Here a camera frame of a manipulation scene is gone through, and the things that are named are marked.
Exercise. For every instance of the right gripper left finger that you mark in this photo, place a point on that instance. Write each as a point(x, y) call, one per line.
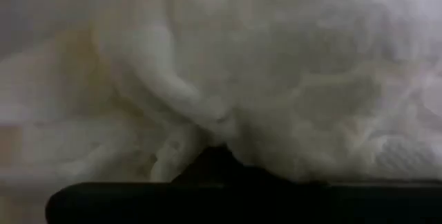
point(207, 168)

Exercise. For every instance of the white lace garment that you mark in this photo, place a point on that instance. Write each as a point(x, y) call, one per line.
point(276, 79)

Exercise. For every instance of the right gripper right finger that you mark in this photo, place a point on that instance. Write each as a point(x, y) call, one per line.
point(248, 174)

